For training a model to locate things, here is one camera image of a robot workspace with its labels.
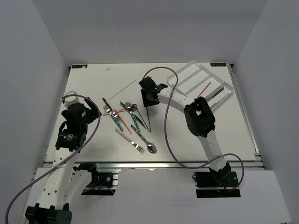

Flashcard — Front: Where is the pink handled knife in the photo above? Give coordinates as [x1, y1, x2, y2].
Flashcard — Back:
[210, 93, 230, 110]

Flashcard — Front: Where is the black handled fork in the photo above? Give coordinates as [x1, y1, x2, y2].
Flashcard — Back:
[102, 98, 121, 122]

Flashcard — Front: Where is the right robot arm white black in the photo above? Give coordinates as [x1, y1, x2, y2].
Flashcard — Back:
[139, 77, 231, 186]

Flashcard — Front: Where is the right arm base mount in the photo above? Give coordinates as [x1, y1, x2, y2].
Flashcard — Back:
[192, 172, 241, 198]

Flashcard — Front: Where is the teal handled fork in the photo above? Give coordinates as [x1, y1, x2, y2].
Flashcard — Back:
[103, 105, 123, 132]

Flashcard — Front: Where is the teal handled spoon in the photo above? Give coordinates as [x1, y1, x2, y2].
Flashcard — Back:
[120, 101, 140, 131]

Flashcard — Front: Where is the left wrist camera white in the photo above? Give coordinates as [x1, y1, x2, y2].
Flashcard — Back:
[61, 91, 80, 109]

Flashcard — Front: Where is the black handled knife in tray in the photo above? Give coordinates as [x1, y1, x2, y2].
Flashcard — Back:
[206, 87, 224, 102]

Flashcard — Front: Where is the pink handled spoon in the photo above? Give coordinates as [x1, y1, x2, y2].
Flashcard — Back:
[103, 103, 135, 116]

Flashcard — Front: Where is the teal handled knife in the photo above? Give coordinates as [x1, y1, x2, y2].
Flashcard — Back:
[130, 112, 147, 129]

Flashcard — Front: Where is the teal chopstick short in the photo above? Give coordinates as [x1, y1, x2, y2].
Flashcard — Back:
[146, 107, 152, 133]

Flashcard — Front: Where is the black handled spoon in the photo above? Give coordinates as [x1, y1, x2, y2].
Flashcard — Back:
[131, 125, 157, 154]

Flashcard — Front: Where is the white cutlery tray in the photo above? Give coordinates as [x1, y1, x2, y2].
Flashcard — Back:
[166, 60, 239, 115]

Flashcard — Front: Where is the pink handled fork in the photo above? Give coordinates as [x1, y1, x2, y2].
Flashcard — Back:
[115, 129, 145, 154]

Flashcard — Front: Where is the white chopstick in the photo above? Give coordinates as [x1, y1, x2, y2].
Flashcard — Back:
[108, 79, 137, 100]

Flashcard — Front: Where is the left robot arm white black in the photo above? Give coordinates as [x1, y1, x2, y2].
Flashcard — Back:
[25, 103, 101, 224]

